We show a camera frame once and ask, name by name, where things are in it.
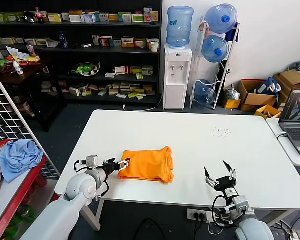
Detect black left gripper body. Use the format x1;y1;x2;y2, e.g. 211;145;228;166
101;159;121;176

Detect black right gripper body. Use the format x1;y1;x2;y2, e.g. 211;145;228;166
206;175;238;195

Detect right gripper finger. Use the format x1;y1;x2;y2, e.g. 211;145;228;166
222;160;238;181
203;166;218;186

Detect orange t-shirt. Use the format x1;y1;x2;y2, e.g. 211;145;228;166
117;146;175;185

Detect large white table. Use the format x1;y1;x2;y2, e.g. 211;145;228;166
54;109;300;211

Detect white power strip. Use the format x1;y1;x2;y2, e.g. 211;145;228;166
186;208;215;222

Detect scattered dark crumbs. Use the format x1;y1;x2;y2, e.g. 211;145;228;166
213;126;232;137

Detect small white side table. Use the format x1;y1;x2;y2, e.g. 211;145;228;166
266;117;300;168

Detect yellow plastic bin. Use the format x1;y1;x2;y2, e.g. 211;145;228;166
254;104;283;120

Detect yellow cardboard box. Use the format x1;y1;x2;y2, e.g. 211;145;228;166
225;98;242;110

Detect grey laptop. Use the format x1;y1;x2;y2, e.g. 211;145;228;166
278;88;300;158

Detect clear plastic bag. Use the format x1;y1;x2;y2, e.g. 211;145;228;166
226;88;242;102

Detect open cardboard box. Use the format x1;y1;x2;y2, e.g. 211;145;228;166
237;79;278;113

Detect blue water jug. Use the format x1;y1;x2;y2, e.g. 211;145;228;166
194;79;218;106
166;5;195;49
204;3;239;35
201;34;230;64

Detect white jug rack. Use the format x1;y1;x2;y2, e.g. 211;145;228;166
189;15;242;111

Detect blue bag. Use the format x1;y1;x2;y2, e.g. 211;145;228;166
256;77;283;96

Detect light blue crumpled shirt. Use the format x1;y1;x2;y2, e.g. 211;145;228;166
0;139;44;184

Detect metal bowl with green packs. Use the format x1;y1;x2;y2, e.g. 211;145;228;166
71;61;101;77

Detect white water dispenser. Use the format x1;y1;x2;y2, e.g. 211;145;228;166
163;44;193;110

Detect green plastic bottle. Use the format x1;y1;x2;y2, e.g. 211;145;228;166
14;204;37;223

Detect red-edged white shelf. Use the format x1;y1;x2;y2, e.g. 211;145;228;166
0;139;61;240

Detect red snack bag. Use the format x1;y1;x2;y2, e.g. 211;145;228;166
0;138;13;157

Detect closed cardboard box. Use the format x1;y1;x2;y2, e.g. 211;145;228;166
273;69;300;107

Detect orange medicine box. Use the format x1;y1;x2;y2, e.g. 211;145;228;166
121;37;136;48

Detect dark wooden table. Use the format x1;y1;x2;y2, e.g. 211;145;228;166
0;56;68;133

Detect dark blue bottle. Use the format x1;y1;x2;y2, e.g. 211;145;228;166
58;31;69;49

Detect small white bottle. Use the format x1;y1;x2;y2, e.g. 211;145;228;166
12;61;25;75

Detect pink drink bottle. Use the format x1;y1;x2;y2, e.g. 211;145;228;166
26;41;38;58

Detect black shelving unit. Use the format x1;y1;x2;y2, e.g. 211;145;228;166
0;0;164;105

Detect yellow white paper pile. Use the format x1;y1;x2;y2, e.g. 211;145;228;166
6;45;41;63

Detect blue white medicine box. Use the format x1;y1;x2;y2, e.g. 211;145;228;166
81;12;97;24

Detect tall pink blue box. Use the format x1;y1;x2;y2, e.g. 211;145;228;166
143;7;153;23

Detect cola bottle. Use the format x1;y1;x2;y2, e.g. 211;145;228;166
34;7;45;25

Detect black shiny helmet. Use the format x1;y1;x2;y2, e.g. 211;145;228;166
23;11;38;25

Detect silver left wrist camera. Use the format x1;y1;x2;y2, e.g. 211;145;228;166
85;155;100;171

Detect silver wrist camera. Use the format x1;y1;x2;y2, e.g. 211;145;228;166
85;155;100;171
231;194;251;216

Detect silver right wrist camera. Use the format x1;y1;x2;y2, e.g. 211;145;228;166
231;194;251;216

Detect white floor cable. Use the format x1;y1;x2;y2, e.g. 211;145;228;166
122;96;165;112

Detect black floor cable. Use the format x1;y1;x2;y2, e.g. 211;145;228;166
136;218;166;240

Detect white wire grid panel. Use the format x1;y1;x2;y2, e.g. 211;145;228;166
0;63;62;180

